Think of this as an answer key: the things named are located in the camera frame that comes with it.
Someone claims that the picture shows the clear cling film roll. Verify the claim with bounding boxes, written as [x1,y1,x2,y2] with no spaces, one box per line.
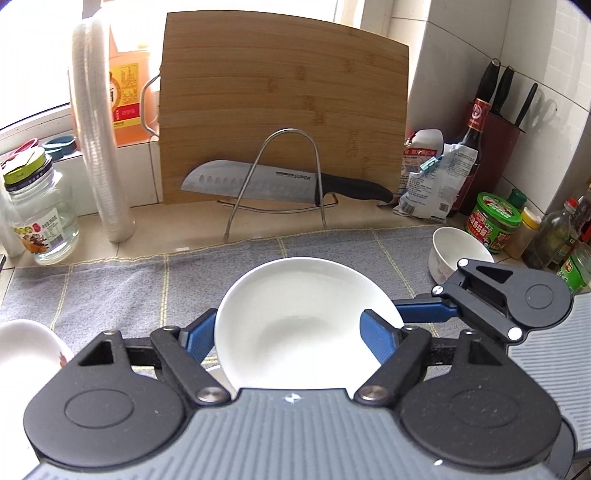
[71,21,137,243]

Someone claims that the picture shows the green-labelled bottle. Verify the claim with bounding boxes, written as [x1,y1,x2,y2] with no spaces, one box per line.
[556,240,591,296]

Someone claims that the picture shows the dark olive glass bottle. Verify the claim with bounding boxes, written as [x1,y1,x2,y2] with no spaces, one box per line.
[524,198,580,271]

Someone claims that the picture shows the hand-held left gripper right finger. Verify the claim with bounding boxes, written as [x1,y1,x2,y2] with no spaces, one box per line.
[353,309,507,408]

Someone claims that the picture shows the small red dish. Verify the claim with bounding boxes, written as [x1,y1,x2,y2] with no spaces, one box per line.
[0,138,40,160]

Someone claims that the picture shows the glass jar with yellow label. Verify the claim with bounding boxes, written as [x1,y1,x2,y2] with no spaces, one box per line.
[2,150,80,265]

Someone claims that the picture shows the grey and blue checked towel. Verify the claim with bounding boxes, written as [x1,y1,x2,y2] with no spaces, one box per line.
[0,225,509,384]

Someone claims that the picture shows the red-capped sauce bottle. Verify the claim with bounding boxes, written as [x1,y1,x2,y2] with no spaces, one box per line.
[551,180,591,266]

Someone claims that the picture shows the white bowl with pink flowers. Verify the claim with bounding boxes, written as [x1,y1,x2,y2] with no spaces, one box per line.
[213,257,403,391]
[428,226,496,286]

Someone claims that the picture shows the yellow-capped seasoning bottle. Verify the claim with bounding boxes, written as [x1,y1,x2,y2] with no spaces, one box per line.
[503,207,543,260]

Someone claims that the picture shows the black knife handle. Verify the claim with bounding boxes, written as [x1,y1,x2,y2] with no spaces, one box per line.
[475,58,503,116]
[492,66,515,118]
[513,83,539,127]

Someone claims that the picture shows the blue bag clip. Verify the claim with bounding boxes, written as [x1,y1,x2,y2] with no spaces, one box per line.
[413,157,444,178]

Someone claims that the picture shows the white bag with red label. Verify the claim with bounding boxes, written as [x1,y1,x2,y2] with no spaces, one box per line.
[403,129,446,178]

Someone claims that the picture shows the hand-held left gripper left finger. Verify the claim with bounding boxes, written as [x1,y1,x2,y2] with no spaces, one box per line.
[77,308,232,408]

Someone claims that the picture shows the white fruit-print plate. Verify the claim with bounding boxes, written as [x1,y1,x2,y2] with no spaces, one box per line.
[0,320,74,370]

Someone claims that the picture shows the bamboo cutting board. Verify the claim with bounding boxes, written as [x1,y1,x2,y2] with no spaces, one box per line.
[141,11,411,206]

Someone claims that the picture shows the jar with green lid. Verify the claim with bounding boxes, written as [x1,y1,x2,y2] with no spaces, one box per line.
[466,191,522,254]

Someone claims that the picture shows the dark soy sauce bottle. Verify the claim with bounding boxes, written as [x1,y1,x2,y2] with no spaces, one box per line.
[455,98,492,215]

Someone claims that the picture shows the kitchen knife with black handle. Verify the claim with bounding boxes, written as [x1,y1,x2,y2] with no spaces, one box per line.
[180,159,395,205]

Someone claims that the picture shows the dark red knife block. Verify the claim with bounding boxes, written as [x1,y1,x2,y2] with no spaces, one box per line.
[480,113,527,217]

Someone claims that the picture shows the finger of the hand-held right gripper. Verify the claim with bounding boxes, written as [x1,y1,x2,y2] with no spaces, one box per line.
[392,258,526,343]

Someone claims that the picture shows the window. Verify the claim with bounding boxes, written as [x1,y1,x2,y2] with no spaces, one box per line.
[0,0,112,134]

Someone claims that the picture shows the metal wire rack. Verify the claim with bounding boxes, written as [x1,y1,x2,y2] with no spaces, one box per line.
[217,128,340,241]

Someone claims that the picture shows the orange oil bottle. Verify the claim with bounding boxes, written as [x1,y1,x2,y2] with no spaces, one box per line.
[68,0,153,147]

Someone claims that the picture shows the white and blue bag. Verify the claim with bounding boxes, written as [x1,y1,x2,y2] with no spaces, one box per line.
[392,141,478,220]

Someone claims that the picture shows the small teal dish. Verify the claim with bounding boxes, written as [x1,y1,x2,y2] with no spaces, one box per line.
[41,135,77,160]

